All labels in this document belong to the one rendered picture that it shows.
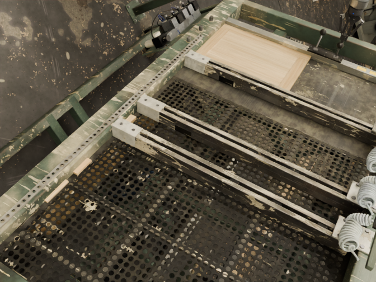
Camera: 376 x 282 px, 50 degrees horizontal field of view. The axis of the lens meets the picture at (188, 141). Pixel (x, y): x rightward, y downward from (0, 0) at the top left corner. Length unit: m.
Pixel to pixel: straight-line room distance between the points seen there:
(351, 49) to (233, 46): 0.73
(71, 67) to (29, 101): 0.38
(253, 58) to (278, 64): 0.14
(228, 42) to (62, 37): 1.11
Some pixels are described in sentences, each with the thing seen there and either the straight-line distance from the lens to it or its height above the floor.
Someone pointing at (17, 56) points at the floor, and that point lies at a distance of 2.67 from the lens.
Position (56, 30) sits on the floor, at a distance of 2.84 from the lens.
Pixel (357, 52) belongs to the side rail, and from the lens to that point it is 2.67.
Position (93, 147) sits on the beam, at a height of 0.90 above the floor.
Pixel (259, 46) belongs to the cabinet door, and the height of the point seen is 1.11.
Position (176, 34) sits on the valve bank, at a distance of 2.46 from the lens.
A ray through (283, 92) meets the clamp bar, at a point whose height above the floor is 1.37.
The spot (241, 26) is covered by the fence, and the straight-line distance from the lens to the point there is 2.55.
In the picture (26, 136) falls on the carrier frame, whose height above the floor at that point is 0.18.
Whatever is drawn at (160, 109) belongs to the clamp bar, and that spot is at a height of 1.02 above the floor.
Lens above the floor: 2.34
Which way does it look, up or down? 42 degrees down
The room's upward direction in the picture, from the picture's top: 87 degrees clockwise
